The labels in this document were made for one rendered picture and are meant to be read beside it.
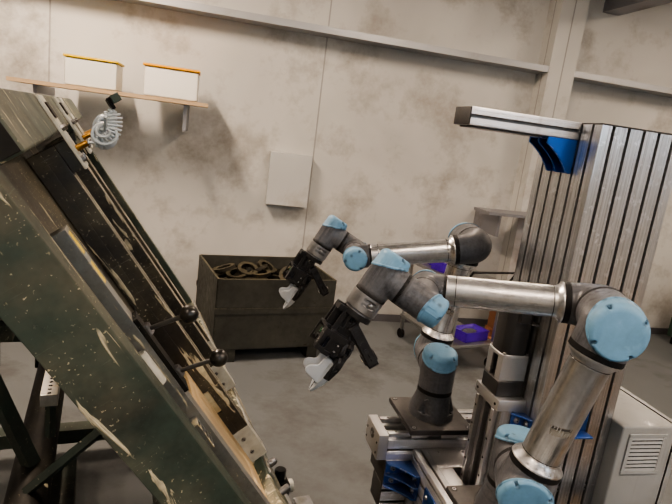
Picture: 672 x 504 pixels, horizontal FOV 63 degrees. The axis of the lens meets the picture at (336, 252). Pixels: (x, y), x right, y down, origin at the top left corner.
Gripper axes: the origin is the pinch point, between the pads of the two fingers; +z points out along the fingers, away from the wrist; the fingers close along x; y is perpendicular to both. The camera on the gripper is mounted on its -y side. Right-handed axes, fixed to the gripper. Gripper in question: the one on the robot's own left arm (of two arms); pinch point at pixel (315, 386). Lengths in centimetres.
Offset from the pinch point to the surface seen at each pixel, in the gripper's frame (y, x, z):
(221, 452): 9.5, -0.4, 24.2
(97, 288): 51, 5, 2
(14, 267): 61, 32, -4
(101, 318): 48, 29, -3
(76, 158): 72, -30, -10
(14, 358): 82, -303, 194
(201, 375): 15.6, -36.2, 25.6
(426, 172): -148, -432, -115
